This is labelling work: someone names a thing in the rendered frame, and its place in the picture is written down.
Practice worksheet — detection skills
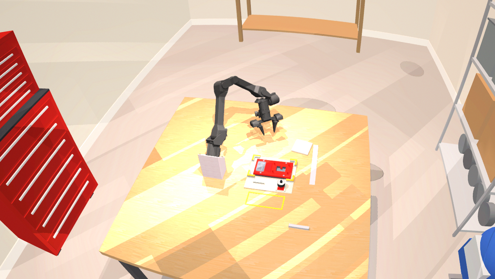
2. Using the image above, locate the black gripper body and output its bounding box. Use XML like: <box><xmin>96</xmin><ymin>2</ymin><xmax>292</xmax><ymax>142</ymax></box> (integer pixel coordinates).
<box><xmin>250</xmin><ymin>109</ymin><xmax>283</xmax><ymax>128</ymax></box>

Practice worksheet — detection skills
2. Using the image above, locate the white flat square pad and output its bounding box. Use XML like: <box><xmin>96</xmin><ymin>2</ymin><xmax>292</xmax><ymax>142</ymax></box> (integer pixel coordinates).
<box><xmin>291</xmin><ymin>139</ymin><xmax>312</xmax><ymax>155</ymax></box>

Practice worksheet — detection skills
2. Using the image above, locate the white rectangular bar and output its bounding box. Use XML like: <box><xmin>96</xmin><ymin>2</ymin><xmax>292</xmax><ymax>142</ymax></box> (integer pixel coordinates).
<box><xmin>288</xmin><ymin>223</ymin><xmax>309</xmax><ymax>230</ymax></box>

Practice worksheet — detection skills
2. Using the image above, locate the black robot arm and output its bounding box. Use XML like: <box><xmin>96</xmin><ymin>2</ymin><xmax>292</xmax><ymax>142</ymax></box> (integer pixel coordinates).
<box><xmin>206</xmin><ymin>76</ymin><xmax>280</xmax><ymax>157</ymax></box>

